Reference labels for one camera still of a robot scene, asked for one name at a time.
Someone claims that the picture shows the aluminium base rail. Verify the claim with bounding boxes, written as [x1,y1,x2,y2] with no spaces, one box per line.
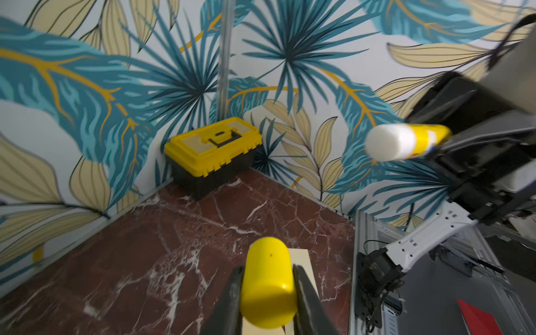
[374,228,535,334]

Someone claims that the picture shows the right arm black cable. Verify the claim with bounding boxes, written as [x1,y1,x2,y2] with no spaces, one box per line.
[485,12,536,72]

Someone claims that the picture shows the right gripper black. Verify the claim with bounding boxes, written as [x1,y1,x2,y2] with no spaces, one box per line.
[406,72,535,225]

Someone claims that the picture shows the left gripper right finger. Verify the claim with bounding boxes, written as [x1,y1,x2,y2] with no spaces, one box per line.
[293,265,338,335]

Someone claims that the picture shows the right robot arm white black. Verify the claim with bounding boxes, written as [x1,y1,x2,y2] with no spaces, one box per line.
[355,72,535,332]

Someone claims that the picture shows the yellow glue stick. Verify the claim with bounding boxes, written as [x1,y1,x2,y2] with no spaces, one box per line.
[364,123,452,162]

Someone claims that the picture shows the middle manila envelope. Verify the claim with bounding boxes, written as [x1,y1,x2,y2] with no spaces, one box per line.
[240,248,315,335]

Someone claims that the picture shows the right aluminium corner post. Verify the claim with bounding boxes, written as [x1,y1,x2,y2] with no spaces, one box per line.
[216,0,236,121]

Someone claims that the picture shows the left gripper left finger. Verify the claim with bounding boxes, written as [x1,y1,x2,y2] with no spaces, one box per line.
[200,265,244,335]

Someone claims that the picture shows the yellow glue stick cap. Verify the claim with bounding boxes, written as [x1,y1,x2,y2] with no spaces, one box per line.
[240,237,297,329]

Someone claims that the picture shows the red object on floor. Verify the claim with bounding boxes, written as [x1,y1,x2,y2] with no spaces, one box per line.
[457,299,503,335]

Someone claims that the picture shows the yellow black toolbox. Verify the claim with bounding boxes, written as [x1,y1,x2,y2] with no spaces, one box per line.
[164,117,262,200]

